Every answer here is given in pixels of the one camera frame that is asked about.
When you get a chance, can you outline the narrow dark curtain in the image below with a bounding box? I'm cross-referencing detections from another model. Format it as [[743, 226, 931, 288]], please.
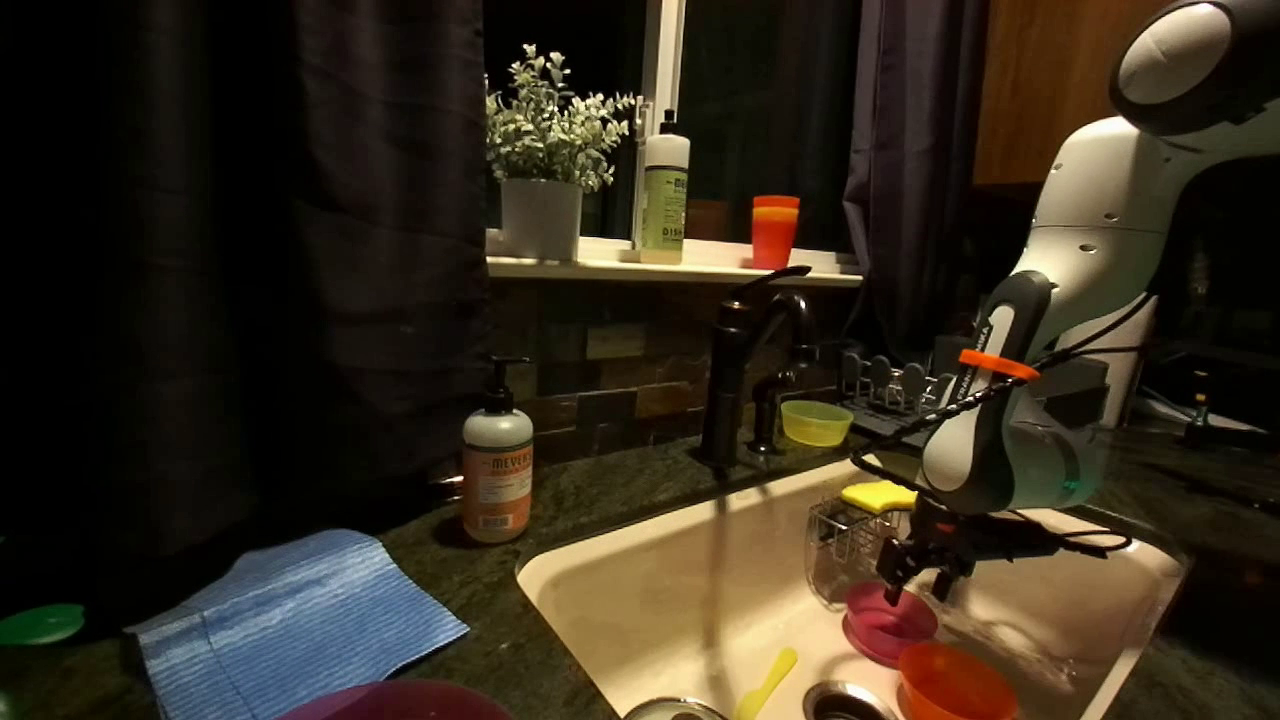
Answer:
[[839, 0, 993, 363]]

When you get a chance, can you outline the brown wooden cabinet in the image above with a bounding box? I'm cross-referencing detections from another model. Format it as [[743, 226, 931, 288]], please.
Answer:
[[972, 0, 1167, 192]]

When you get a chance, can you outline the white windowsill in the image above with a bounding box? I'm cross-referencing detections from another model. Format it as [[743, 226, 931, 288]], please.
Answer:
[[479, 232, 869, 294]]

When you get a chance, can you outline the orange plastic cup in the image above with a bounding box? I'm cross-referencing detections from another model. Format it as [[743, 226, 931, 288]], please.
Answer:
[[897, 639, 1024, 720], [748, 192, 803, 272]]

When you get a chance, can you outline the yellow-green plastic bowl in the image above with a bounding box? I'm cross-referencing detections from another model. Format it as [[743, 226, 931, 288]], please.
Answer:
[[775, 395, 857, 451]]

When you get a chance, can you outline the black side sprayer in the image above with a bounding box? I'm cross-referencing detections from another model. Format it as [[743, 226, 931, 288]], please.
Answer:
[[748, 373, 794, 458]]

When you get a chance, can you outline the green plastic lid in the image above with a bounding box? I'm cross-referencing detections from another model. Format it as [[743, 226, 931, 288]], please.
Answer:
[[0, 599, 87, 653]]

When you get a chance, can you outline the yellow sponge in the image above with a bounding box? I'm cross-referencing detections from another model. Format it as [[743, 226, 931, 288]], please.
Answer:
[[835, 481, 919, 515]]

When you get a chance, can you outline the black curved faucet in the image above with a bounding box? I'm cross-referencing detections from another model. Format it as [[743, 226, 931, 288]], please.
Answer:
[[692, 262, 816, 472]]

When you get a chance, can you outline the green dish soap bottle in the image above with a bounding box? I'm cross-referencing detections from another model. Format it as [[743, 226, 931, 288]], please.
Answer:
[[631, 106, 695, 267]]

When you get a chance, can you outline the orange-label soap pump bottle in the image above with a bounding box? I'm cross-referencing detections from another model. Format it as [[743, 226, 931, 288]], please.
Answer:
[[456, 357, 539, 549]]

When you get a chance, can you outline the blue dish cloth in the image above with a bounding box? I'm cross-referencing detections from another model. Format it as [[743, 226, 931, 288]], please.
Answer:
[[130, 528, 471, 720]]

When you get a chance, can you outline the large dark curtain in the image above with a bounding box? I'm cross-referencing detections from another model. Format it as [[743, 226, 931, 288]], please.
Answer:
[[0, 0, 494, 563]]

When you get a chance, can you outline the white kitchen sink basin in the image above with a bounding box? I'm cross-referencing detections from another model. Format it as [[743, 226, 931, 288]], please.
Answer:
[[518, 458, 1193, 720]]

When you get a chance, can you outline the wire dish rack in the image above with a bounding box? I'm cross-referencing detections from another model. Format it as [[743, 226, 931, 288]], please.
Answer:
[[850, 337, 1114, 513]]

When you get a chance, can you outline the pink plastic bowl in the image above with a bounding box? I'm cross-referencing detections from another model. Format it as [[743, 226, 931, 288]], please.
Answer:
[[839, 579, 940, 667]]

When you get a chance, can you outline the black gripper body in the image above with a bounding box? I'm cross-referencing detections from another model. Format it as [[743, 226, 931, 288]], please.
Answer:
[[905, 494, 1074, 577]]

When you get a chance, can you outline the white window frame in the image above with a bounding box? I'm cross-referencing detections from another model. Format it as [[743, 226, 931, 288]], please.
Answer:
[[646, 0, 692, 138]]

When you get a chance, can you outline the magenta plastic bowl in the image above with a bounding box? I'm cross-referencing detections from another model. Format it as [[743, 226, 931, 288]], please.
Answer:
[[279, 677, 512, 720]]

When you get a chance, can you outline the potted plant in white pot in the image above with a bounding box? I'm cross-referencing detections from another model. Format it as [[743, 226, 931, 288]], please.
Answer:
[[479, 42, 649, 263]]

